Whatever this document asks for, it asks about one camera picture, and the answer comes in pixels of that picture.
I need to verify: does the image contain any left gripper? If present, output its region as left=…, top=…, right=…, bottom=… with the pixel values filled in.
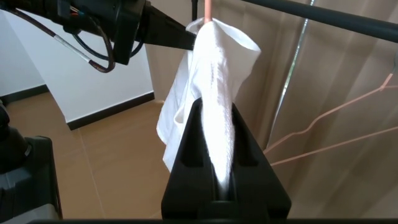
left=57, top=0, right=197, bottom=66

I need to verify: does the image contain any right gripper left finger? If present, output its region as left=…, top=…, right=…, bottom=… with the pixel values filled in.
left=161, top=98, right=219, bottom=219

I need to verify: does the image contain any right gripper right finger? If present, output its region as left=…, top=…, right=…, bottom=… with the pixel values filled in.
left=229, top=104, right=292, bottom=219

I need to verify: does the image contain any white printed t-shirt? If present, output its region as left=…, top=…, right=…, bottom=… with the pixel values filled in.
left=156, top=17, right=262, bottom=192

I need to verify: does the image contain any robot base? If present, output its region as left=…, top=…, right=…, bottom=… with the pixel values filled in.
left=0, top=102, right=63, bottom=220

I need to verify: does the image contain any black clothes rack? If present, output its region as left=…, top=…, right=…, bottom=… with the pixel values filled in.
left=191, top=0, right=398, bottom=44

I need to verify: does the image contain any beige curtain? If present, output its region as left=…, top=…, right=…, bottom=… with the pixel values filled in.
left=144, top=0, right=398, bottom=218

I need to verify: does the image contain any black cable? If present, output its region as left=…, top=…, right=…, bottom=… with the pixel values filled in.
left=73, top=32, right=144, bottom=62

